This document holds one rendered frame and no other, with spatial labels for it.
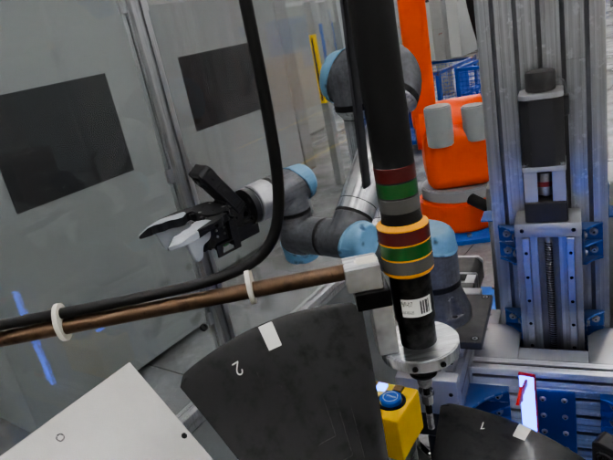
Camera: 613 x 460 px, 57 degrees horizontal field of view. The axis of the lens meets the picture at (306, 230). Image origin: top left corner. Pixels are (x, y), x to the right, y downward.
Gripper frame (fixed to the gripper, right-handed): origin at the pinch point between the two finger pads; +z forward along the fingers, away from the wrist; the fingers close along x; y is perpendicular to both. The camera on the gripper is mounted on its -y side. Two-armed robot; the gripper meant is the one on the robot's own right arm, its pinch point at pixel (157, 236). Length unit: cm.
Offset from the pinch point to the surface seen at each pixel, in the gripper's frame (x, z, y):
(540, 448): -58, -16, 25
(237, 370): -35.8, 12.2, 3.3
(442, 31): 541, -934, 98
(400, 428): -32, -19, 39
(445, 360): -59, 6, -5
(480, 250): 108, -293, 164
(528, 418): -51, -27, 32
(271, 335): -36.4, 7.1, 1.4
